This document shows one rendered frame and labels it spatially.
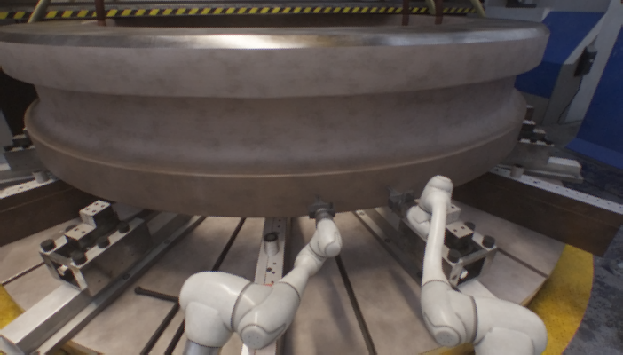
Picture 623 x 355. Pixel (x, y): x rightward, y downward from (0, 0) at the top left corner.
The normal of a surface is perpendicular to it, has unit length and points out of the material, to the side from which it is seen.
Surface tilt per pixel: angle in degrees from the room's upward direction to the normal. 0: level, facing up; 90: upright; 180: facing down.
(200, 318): 47
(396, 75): 90
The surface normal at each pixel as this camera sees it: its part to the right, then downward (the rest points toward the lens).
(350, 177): 0.20, 0.44
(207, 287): -0.19, -0.66
